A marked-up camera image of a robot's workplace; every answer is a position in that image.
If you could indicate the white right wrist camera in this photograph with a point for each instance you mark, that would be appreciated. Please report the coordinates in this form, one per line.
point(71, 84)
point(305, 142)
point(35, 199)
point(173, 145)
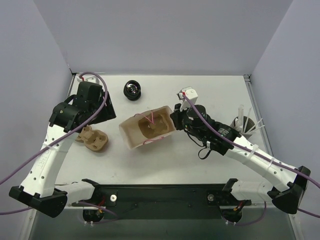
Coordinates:
point(187, 95)

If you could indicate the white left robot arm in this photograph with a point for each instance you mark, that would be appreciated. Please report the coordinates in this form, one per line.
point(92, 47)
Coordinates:
point(35, 191)

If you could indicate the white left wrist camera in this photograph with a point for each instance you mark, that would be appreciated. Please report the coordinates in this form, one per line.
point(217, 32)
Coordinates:
point(90, 78)

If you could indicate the grey cylindrical utensil holder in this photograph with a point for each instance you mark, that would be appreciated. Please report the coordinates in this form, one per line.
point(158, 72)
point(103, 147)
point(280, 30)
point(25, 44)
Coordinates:
point(248, 128)

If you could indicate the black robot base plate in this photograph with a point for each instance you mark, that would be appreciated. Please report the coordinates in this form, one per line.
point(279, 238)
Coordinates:
point(162, 202)

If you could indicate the aluminium frame rail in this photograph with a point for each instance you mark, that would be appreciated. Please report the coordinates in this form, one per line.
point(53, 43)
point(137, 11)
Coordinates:
point(287, 201)

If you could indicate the pink cream paper bag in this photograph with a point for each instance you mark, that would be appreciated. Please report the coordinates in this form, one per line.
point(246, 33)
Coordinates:
point(131, 133)

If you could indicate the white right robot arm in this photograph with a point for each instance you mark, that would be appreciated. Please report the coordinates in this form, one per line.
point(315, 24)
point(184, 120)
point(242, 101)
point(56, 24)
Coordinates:
point(286, 184)

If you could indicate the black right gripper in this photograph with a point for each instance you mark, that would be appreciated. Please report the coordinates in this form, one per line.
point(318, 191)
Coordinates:
point(177, 119)

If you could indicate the stack of black cup lids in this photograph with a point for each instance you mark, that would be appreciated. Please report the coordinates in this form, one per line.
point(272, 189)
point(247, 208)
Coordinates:
point(132, 90)

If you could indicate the white plastic fork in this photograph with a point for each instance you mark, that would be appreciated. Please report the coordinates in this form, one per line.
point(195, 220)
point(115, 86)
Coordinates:
point(247, 120)

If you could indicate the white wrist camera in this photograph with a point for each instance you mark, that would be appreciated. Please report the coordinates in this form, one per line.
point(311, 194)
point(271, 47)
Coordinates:
point(90, 78)
point(187, 95)

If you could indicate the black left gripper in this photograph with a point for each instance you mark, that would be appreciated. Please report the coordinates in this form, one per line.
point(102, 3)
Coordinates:
point(105, 110)

